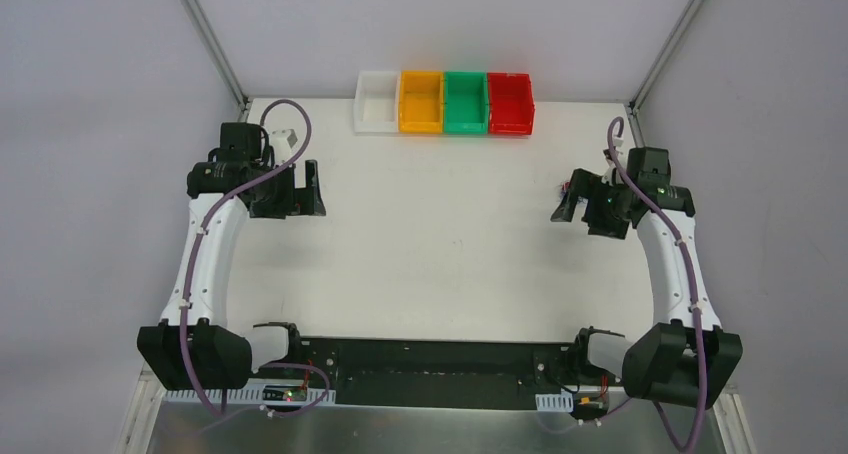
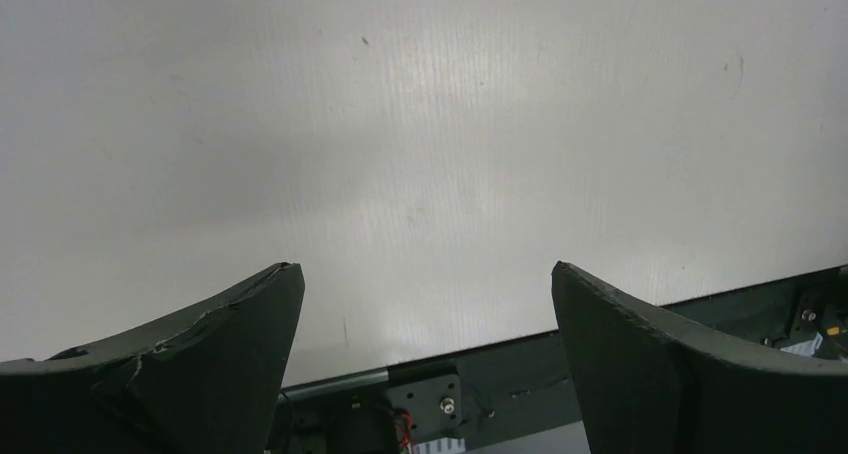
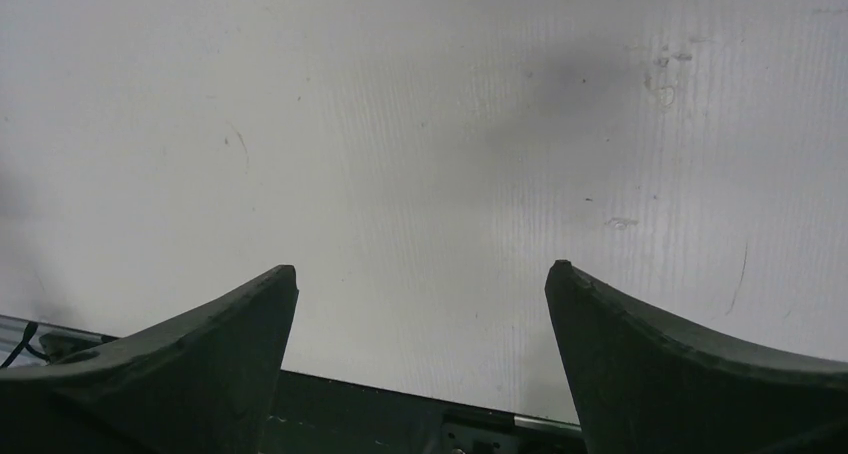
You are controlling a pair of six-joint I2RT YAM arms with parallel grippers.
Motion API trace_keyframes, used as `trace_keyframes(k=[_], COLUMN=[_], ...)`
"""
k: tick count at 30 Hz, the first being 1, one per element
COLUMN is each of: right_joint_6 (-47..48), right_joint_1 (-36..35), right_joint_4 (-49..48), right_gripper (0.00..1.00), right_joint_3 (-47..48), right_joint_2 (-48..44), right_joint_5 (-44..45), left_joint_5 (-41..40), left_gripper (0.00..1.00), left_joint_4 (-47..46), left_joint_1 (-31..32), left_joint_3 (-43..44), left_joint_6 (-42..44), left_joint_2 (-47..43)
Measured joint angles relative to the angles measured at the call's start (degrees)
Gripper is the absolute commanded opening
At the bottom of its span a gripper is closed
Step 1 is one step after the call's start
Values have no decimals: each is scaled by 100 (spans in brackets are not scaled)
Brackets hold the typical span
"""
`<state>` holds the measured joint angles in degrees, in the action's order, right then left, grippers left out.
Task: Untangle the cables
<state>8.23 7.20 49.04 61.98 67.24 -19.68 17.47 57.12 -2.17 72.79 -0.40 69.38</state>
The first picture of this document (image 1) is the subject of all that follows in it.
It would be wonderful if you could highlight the electronics board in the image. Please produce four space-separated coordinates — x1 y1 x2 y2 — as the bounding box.
571 396 609 421
262 384 309 405

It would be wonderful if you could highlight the red plastic bin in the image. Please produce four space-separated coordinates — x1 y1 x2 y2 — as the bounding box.
487 72 535 136

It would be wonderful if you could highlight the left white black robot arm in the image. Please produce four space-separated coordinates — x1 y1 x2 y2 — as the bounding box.
137 122 326 391

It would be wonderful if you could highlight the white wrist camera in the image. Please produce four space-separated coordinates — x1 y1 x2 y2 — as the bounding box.
269 129 298 168
604 133 626 169

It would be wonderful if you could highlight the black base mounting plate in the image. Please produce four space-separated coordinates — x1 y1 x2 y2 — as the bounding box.
259 337 618 411

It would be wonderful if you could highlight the green plastic bin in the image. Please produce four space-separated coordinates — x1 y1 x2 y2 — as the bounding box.
443 71 490 135

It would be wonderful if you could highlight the left electronics board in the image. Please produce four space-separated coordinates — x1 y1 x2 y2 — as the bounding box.
262 384 309 405

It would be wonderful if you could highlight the right electronics board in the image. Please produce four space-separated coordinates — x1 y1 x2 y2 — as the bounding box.
571 396 609 421

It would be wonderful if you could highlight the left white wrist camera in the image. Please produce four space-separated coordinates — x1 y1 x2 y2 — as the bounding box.
269 129 298 168

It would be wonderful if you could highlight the white plastic bin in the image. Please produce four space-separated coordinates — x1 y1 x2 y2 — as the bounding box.
353 71 401 133

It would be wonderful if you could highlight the orange plastic bin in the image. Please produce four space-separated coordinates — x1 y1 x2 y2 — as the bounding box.
398 71 444 134

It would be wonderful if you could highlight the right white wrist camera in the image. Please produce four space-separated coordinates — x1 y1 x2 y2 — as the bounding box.
604 133 626 169

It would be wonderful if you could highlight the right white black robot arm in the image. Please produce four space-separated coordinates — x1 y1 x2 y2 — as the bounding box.
551 147 743 409

